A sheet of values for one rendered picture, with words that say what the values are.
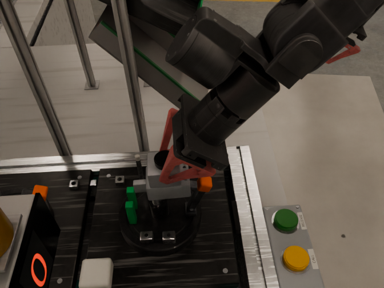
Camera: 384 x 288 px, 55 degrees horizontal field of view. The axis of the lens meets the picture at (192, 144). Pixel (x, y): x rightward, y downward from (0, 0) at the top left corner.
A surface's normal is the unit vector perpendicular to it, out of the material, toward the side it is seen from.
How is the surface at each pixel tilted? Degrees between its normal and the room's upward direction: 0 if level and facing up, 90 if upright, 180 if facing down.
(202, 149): 38
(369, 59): 1
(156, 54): 45
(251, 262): 0
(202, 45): 55
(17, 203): 0
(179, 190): 90
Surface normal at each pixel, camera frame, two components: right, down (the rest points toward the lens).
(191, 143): 0.60, -0.57
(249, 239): -0.02, -0.68
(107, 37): -0.12, 0.73
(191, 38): 0.32, 0.22
